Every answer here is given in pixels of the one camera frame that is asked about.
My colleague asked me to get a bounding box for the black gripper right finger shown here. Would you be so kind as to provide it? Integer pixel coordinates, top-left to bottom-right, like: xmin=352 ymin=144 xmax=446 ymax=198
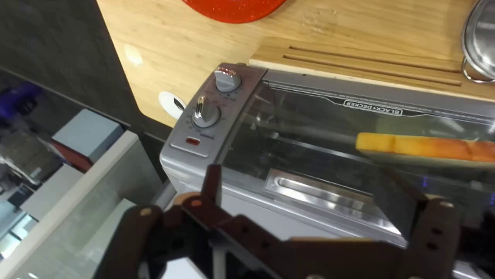
xmin=372 ymin=165 xmax=495 ymax=279

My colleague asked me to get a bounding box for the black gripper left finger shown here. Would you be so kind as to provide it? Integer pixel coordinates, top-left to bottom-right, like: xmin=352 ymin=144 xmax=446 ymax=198
xmin=93 ymin=164 xmax=291 ymax=279

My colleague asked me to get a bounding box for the silver toaster oven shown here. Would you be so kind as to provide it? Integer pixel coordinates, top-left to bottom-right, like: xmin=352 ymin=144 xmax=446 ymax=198
xmin=158 ymin=61 xmax=495 ymax=279

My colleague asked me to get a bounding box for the silver toaster oven knob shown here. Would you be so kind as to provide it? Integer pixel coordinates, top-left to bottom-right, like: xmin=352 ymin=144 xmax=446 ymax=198
xmin=191 ymin=94 xmax=223 ymax=130
xmin=213 ymin=68 xmax=244 ymax=94

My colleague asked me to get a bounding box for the red plate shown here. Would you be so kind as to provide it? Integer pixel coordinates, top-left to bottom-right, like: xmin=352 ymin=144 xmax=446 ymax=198
xmin=182 ymin=0 xmax=288 ymax=24

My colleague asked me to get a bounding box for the white desk panel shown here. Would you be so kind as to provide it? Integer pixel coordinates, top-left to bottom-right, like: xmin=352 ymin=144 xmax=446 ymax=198
xmin=0 ymin=128 xmax=165 ymax=279

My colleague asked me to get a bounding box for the grey flat box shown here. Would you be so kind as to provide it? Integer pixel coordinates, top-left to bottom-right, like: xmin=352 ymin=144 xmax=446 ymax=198
xmin=50 ymin=106 xmax=126 ymax=164

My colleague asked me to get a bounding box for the blue purple device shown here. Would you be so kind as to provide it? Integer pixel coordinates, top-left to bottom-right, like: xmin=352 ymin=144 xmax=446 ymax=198
xmin=0 ymin=82 xmax=44 ymax=127

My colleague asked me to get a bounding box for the white table cable grommet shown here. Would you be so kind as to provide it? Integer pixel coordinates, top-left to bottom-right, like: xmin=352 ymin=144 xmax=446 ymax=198
xmin=158 ymin=89 xmax=188 ymax=122

